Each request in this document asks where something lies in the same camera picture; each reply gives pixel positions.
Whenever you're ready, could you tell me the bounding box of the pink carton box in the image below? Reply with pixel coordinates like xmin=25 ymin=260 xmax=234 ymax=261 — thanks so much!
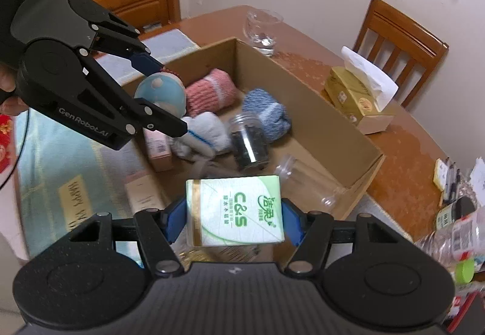
xmin=144 ymin=128 xmax=175 ymax=172

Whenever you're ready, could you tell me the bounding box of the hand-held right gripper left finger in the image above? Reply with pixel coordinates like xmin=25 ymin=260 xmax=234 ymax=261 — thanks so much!
xmin=68 ymin=196 xmax=188 ymax=276

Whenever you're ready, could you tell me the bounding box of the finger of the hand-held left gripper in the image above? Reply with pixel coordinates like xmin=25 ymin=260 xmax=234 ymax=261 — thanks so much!
xmin=68 ymin=0 xmax=164 ymax=75
xmin=49 ymin=51 xmax=189 ymax=151

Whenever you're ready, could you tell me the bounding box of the yellow white note pad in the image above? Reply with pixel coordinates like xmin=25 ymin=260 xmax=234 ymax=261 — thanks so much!
xmin=433 ymin=159 xmax=452 ymax=191

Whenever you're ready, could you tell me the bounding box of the clear plastic water bottle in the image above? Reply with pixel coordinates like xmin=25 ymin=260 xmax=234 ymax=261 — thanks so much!
xmin=415 ymin=212 xmax=485 ymax=271

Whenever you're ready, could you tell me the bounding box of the light blue checked tablecloth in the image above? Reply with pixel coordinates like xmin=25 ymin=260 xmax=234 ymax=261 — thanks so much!
xmin=15 ymin=29 xmax=199 ymax=267

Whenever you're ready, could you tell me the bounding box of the wooden chair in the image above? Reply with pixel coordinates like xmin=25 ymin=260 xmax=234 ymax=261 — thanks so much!
xmin=352 ymin=0 xmax=450 ymax=108

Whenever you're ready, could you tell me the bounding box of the white sock with blue band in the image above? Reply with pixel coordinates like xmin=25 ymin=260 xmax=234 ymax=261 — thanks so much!
xmin=172 ymin=111 xmax=232 ymax=161

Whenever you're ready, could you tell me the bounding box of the black cable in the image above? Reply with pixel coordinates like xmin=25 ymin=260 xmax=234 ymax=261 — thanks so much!
xmin=0 ymin=109 xmax=33 ymax=189

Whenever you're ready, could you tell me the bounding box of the pink knit sock roll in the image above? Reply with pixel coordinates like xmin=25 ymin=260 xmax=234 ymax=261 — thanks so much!
xmin=185 ymin=69 xmax=239 ymax=116

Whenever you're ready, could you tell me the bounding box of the light blue round toy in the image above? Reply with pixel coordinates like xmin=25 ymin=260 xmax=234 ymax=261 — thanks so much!
xmin=134 ymin=68 xmax=187 ymax=118

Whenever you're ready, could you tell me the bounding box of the clear drinking glass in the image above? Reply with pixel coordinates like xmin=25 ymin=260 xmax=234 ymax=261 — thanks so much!
xmin=242 ymin=9 xmax=284 ymax=57

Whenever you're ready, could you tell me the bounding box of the beige carton box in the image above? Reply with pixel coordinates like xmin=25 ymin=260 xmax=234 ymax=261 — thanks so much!
xmin=125 ymin=171 xmax=169 ymax=214

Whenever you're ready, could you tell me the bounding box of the yellow tissue box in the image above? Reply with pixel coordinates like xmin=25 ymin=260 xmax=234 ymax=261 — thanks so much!
xmin=322 ymin=46 xmax=399 ymax=135

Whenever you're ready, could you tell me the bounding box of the green white tissue pack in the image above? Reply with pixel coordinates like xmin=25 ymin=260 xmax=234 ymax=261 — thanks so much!
xmin=186 ymin=175 xmax=286 ymax=248

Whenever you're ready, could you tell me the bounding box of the person's left hand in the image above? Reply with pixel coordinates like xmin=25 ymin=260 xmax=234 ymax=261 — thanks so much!
xmin=0 ymin=65 xmax=27 ymax=116

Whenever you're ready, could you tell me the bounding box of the red printed packet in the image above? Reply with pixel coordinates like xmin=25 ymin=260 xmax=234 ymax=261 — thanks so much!
xmin=0 ymin=115 xmax=18 ymax=173

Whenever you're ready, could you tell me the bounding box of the clear empty plastic jar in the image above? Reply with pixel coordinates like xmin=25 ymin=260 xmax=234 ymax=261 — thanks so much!
xmin=275 ymin=155 xmax=346 ymax=210

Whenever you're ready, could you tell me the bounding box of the clear jar of dark snacks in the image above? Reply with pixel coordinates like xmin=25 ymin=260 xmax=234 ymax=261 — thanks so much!
xmin=229 ymin=112 xmax=270 ymax=172

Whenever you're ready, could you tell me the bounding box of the grey-blue fuzzy sock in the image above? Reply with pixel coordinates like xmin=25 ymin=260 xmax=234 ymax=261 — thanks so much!
xmin=242 ymin=89 xmax=292 ymax=142

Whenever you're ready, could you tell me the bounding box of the cardboard box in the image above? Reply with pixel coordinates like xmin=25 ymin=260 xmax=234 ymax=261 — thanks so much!
xmin=123 ymin=37 xmax=385 ymax=245

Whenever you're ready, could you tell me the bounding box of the green bottle cap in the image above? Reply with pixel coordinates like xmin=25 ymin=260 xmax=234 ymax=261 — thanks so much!
xmin=455 ymin=259 xmax=477 ymax=284

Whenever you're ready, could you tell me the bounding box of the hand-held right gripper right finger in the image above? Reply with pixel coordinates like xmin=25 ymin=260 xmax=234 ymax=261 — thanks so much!
xmin=282 ymin=199 xmax=412 ymax=277

